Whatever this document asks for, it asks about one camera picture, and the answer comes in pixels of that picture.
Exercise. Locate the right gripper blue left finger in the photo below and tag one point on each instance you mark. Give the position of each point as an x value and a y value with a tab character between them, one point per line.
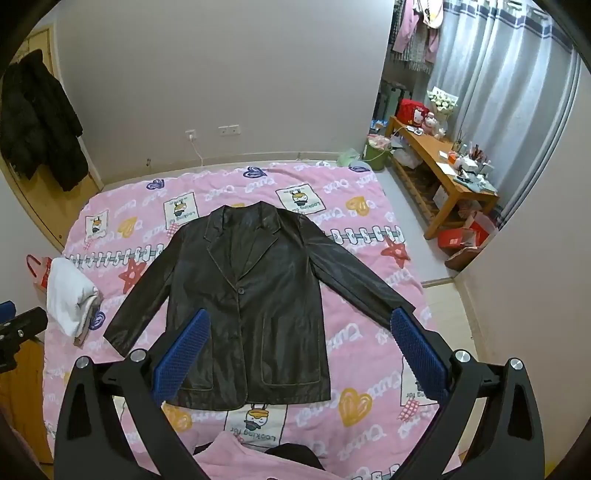
174	352

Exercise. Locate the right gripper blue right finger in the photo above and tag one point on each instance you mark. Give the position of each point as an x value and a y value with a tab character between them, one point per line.
420	348

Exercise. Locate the black leather jacket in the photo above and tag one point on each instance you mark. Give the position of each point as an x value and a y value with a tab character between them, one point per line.
258	272

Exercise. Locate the folded white clothes stack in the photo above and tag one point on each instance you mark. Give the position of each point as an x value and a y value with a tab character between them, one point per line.
72	299

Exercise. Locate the hanging pink clothes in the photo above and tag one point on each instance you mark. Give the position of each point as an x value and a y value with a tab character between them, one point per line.
415	34

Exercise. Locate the red gift bag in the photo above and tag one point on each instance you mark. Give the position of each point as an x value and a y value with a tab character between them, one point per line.
39	268

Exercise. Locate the pink patterned bed blanket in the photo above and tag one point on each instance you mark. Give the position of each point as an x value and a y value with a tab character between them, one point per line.
376	412

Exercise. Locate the red box under desk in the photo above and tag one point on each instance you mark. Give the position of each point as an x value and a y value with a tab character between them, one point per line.
453	240

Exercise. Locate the wooden desk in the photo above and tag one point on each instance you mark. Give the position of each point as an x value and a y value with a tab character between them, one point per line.
435	193

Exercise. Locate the black coat hanging on door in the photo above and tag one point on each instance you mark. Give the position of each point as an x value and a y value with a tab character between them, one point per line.
39	125

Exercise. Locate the green bucket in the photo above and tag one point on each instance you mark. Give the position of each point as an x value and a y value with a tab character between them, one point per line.
377	151

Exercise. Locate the red plush toy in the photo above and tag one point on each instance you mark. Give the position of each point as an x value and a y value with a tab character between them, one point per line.
412	112

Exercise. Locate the white flower bouquet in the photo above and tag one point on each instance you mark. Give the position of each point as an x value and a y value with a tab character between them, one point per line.
443	103

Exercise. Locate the grey striped curtain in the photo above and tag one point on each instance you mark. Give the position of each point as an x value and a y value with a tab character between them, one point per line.
516	74

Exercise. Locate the wall power socket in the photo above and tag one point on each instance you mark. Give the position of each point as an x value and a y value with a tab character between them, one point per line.
230	130

